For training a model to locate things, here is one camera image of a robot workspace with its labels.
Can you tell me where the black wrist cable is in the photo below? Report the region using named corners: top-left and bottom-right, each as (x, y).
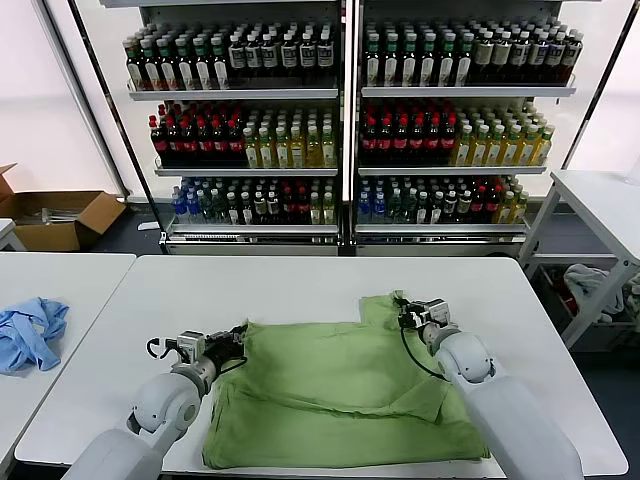
top-left (399, 324), bottom-right (449, 384)
top-left (145, 338), bottom-right (180, 361)

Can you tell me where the patterned grey green cloth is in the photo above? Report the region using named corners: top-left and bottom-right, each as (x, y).
top-left (621, 271), bottom-right (640, 318)

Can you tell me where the crumpled light blue garment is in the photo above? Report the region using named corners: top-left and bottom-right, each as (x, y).
top-left (0, 297), bottom-right (72, 377)

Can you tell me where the open cardboard box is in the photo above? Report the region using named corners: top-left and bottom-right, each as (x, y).
top-left (0, 162), bottom-right (129, 253)

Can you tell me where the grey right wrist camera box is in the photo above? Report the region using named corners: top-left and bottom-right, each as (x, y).
top-left (422, 298), bottom-right (450, 327)

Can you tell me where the grey white cloth pile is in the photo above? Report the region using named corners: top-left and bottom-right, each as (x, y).
top-left (562, 262), bottom-right (625, 323)

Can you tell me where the dark plastic storage crate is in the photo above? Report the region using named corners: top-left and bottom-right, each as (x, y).
top-left (533, 263), bottom-right (640, 353)

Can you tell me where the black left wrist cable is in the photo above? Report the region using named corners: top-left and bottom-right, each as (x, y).
top-left (145, 338), bottom-right (180, 361)

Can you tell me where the white metal beverage shelf rack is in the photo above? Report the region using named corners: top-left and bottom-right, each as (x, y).
top-left (98, 0), bottom-right (353, 257)
top-left (351, 0), bottom-right (578, 257)

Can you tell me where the red garment in crate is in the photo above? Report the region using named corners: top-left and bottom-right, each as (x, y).
top-left (546, 269), bottom-right (578, 316)

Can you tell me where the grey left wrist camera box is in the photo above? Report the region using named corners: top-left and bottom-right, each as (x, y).
top-left (175, 330), bottom-right (208, 362)

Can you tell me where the white side table with legs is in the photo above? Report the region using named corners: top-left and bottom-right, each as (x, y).
top-left (516, 168), bottom-right (640, 351)

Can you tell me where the light green polo shirt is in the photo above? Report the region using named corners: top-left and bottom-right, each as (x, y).
top-left (201, 288), bottom-right (495, 471)

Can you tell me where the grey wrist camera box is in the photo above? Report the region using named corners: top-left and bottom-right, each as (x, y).
top-left (422, 298), bottom-right (450, 327)
top-left (175, 330), bottom-right (208, 362)

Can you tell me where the white cap beige label bottle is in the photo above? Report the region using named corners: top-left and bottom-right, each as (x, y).
top-left (473, 30), bottom-right (494, 86)
top-left (491, 30), bottom-right (512, 86)

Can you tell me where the small white table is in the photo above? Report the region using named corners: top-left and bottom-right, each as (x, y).
top-left (0, 219), bottom-right (27, 253)

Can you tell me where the green cap dark tea bottle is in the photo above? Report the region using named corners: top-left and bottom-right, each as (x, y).
top-left (193, 38), bottom-right (213, 92)
top-left (210, 38), bottom-right (230, 92)
top-left (364, 34), bottom-right (383, 90)
top-left (157, 39), bottom-right (179, 93)
top-left (400, 34), bottom-right (419, 90)
top-left (175, 38), bottom-right (196, 93)
top-left (418, 34), bottom-right (438, 90)
top-left (454, 33), bottom-right (475, 89)
top-left (141, 39), bottom-right (162, 94)
top-left (382, 34), bottom-right (401, 90)
top-left (125, 41), bottom-right (145, 94)
top-left (436, 34), bottom-right (456, 89)

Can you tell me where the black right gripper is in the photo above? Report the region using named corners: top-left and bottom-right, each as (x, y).
top-left (393, 295), bottom-right (427, 332)

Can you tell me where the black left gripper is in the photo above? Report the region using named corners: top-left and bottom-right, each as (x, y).
top-left (203, 323), bottom-right (251, 370)

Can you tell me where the black window frame post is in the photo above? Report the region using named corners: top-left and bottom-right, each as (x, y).
top-left (40, 0), bottom-right (129, 201)
top-left (66, 0), bottom-right (164, 236)
top-left (560, 4), bottom-right (640, 170)

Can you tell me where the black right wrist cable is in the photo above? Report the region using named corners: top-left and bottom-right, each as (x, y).
top-left (399, 324), bottom-right (449, 384)

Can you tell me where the clear plastic packaging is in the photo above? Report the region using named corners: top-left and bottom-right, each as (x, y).
top-left (40, 208), bottom-right (83, 224)

